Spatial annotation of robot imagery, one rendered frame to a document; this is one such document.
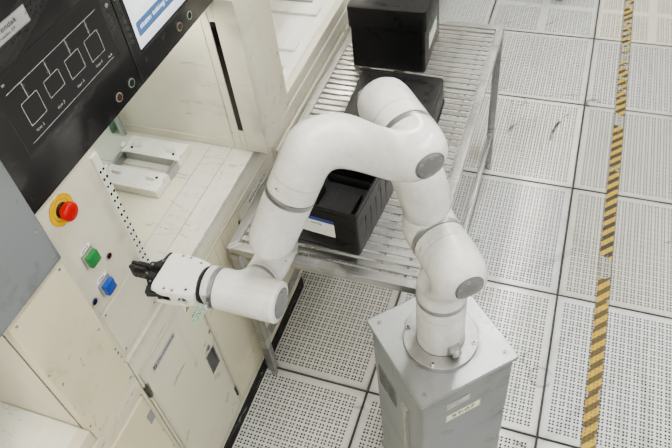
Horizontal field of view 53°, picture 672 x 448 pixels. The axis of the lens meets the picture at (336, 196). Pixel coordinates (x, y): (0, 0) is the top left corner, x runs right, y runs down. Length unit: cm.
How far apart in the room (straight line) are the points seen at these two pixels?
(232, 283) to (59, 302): 36
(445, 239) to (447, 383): 43
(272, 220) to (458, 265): 41
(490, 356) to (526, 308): 103
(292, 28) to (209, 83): 72
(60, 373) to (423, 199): 83
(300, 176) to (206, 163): 105
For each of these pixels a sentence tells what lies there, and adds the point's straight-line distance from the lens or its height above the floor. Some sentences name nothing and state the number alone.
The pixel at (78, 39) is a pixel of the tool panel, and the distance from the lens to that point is 138.
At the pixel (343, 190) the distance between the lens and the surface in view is 208.
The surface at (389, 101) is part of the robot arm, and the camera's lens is 113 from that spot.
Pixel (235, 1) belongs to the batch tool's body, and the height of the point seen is 139.
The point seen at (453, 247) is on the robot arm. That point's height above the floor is 118.
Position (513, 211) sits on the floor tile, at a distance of 306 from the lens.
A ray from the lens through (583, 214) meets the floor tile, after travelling 310.
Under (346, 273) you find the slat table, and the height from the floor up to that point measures 76.
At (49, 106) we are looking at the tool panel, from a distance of 134.
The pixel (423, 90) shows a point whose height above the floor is 86.
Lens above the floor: 226
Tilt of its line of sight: 46 degrees down
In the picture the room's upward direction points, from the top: 8 degrees counter-clockwise
